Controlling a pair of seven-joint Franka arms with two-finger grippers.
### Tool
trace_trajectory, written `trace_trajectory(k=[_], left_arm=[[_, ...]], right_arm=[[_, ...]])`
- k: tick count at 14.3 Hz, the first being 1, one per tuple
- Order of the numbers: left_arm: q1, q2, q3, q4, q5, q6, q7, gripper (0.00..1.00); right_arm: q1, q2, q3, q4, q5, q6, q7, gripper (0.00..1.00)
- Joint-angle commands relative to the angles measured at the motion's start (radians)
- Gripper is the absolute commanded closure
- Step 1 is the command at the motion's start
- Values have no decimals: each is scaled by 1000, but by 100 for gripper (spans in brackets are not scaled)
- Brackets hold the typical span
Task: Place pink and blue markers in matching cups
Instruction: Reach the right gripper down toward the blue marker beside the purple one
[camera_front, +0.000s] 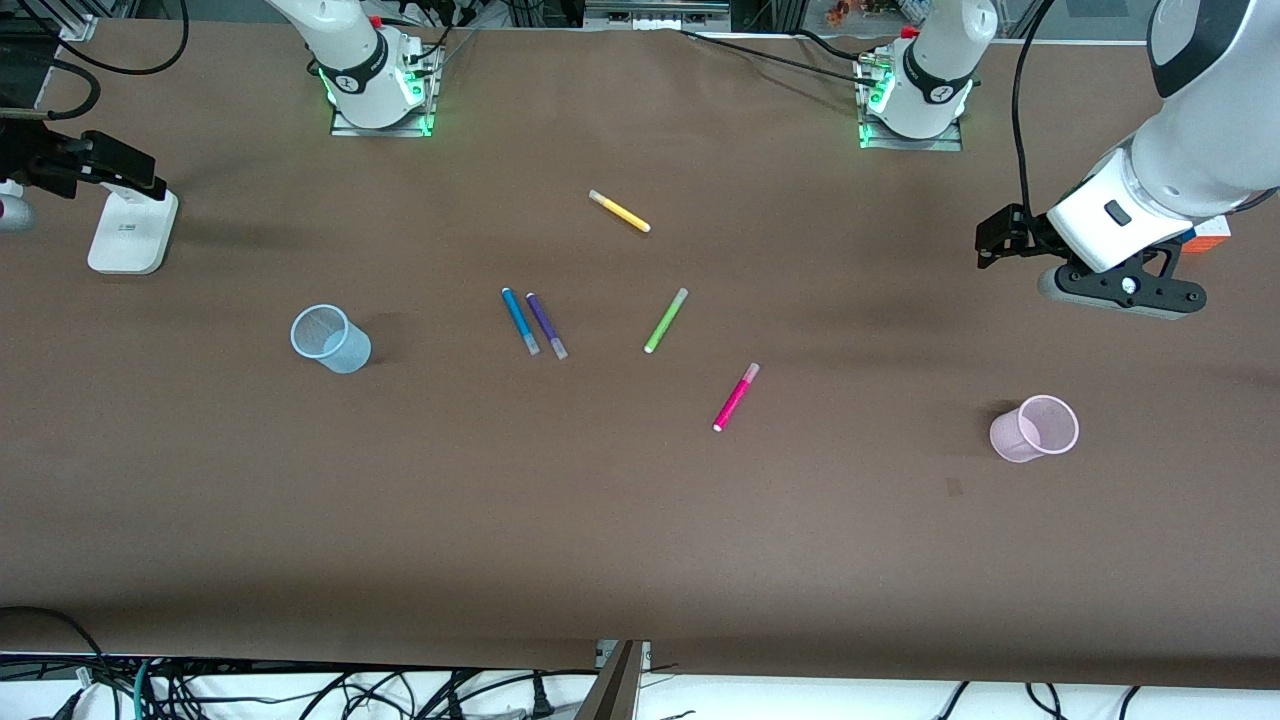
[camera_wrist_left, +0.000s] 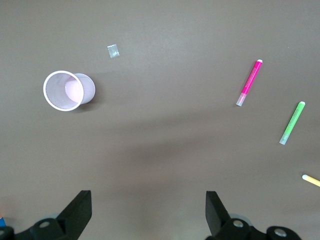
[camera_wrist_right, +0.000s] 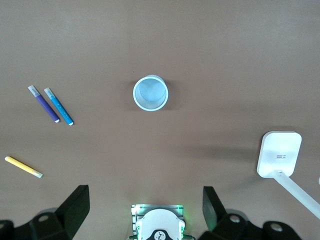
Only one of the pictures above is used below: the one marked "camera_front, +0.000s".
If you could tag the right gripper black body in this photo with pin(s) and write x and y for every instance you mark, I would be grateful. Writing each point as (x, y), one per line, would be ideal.
(38, 157)

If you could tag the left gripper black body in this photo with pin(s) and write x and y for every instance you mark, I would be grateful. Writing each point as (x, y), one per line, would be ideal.
(1022, 232)

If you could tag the pink marker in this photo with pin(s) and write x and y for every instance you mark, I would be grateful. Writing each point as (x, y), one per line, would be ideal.
(735, 398)

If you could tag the blue marker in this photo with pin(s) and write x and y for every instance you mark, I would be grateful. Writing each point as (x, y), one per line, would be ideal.
(519, 320)

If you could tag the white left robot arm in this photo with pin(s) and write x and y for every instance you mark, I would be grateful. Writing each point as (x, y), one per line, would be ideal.
(1200, 150)

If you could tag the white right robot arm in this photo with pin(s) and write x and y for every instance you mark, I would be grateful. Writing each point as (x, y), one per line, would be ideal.
(350, 50)

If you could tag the orange and blue box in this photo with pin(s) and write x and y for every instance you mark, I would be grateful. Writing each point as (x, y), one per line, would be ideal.
(1210, 235)

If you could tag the pink mesh cup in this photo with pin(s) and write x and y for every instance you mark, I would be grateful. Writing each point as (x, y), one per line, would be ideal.
(1025, 435)

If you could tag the blue mesh cup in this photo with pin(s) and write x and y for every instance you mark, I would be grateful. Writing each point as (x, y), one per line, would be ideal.
(338, 345)

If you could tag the green marker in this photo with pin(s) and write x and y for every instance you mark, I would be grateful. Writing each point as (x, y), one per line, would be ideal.
(665, 320)

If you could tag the yellow marker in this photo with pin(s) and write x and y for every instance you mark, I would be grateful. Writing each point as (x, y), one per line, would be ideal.
(620, 211)

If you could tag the purple marker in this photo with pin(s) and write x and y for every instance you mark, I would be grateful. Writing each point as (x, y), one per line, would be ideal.
(546, 325)

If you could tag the brown table cover sheet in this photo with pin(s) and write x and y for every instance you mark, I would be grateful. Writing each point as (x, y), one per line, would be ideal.
(640, 540)

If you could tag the grey stand pole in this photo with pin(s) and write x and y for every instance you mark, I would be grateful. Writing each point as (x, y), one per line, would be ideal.
(612, 690)

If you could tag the black power plug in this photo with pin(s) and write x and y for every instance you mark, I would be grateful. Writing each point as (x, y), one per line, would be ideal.
(543, 697)

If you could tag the aluminium frame profile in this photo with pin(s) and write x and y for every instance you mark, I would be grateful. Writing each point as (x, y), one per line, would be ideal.
(60, 20)

